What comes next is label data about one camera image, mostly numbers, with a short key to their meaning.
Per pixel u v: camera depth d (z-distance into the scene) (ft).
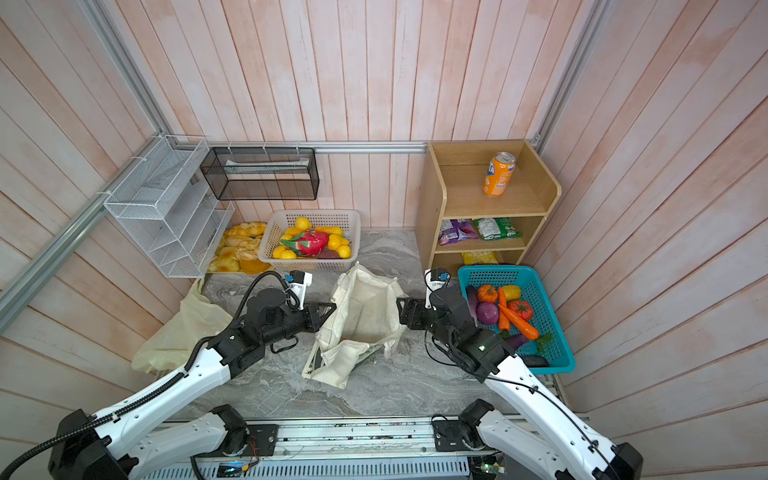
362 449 2.40
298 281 2.21
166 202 2.30
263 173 3.41
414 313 2.06
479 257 3.51
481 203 2.89
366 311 3.12
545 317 2.86
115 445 1.31
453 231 3.04
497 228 3.04
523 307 3.03
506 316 2.97
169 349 2.68
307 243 3.45
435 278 2.10
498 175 2.58
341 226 3.85
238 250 3.37
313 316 2.12
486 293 3.11
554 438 1.35
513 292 3.16
